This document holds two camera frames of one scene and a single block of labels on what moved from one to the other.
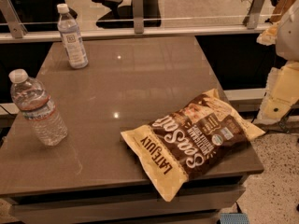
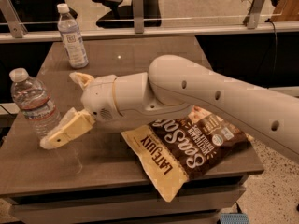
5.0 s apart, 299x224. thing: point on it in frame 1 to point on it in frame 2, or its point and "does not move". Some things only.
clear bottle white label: [72, 38] does not move
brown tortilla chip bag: [191, 142] does not move
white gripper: [289, 37] to [99, 101]
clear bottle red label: [32, 99] does not move
